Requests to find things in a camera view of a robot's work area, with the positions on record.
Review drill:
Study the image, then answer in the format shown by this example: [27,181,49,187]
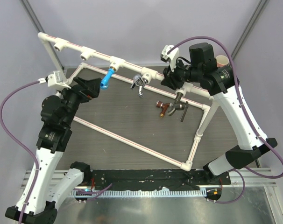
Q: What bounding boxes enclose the aluminium corner profile right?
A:
[232,0,270,60]

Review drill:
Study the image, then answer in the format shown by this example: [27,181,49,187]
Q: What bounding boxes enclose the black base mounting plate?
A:
[90,169,231,191]

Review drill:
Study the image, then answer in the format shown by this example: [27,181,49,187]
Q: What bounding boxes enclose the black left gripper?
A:
[57,77,101,127]

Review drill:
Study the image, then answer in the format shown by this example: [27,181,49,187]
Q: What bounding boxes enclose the chrome metal faucet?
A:
[130,74,147,98]

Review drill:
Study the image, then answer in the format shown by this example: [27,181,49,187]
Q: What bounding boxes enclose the grey plastic faucet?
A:
[167,93,189,122]

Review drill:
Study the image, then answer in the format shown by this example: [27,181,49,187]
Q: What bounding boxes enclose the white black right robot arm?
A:
[161,42,277,184]

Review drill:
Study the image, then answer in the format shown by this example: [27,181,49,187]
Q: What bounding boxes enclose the aluminium corner profile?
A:
[232,0,270,60]
[19,0,67,73]

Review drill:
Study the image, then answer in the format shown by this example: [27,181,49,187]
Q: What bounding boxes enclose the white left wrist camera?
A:
[38,70,71,91]

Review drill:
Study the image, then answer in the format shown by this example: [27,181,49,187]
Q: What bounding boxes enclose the white PVC pipe frame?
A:
[38,32,218,171]

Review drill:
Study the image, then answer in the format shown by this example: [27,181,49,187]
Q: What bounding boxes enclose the slotted cable duct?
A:
[71,188,207,198]

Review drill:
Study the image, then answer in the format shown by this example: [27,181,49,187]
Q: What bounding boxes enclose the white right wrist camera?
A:
[160,45,180,71]

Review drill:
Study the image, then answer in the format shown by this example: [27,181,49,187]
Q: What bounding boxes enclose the aluminium corner profile left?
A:
[19,0,67,73]

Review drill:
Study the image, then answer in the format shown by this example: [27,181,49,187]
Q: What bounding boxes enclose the brown plastic faucet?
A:
[156,101,172,118]

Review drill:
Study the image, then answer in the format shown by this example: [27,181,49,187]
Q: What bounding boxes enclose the pink ceramic mug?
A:
[215,55,230,68]

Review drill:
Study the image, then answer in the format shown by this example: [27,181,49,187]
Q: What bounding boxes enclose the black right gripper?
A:
[161,57,202,91]

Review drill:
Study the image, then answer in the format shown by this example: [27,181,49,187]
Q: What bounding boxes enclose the blue plastic faucet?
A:
[100,67,115,90]

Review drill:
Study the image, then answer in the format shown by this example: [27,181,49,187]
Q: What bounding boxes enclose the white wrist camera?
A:
[160,45,180,71]
[38,70,71,91]

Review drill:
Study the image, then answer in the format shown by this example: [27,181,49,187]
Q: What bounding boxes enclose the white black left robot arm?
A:
[5,77,101,224]

